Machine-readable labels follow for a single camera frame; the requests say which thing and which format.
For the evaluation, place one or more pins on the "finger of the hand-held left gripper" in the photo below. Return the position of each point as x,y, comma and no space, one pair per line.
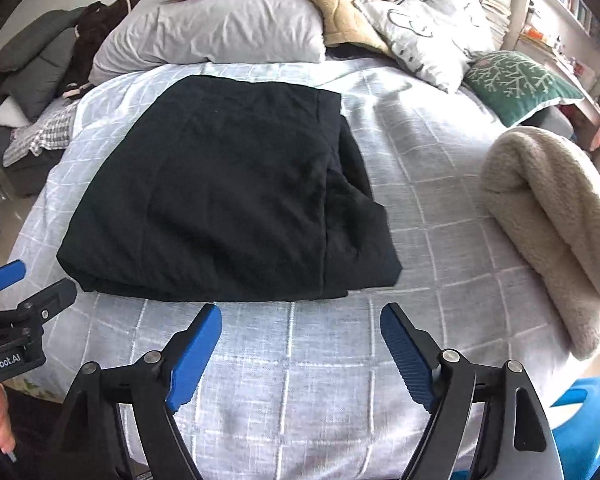
5,275
55,296

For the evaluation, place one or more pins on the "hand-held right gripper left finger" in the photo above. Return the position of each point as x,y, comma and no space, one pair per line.
195,360

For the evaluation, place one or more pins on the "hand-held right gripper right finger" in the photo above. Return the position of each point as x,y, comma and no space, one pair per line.
405,355

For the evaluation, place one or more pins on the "black padded jacket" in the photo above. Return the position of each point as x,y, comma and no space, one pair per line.
220,190

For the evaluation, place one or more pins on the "person's left hand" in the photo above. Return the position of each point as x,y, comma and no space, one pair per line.
2,425

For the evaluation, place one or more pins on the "checked grey white cloth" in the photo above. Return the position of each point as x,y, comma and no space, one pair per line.
40,135

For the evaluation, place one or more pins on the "grey checked bed cover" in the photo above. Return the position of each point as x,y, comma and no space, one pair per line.
430,185

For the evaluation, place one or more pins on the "blue plastic stool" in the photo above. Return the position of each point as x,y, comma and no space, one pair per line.
590,420

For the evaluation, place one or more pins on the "cream fleece blanket roll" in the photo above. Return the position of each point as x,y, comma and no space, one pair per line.
555,220

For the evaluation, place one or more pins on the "dark grey pillow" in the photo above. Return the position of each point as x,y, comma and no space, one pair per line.
35,65

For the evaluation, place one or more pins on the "dark brown plush toy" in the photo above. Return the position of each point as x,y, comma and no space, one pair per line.
87,45

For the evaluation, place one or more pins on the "green coral-print cushion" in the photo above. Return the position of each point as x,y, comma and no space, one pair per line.
515,85

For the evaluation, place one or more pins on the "white pillow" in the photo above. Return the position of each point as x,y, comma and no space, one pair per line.
215,35

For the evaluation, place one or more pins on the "grey patterned pillow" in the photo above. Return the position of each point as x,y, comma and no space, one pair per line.
430,35

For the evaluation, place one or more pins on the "cluttered desk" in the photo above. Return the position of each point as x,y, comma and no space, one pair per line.
575,75

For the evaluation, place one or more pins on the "stack of papers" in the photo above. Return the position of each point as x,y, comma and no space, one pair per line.
495,15

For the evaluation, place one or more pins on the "beige fleece blanket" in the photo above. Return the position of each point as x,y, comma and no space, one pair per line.
330,5

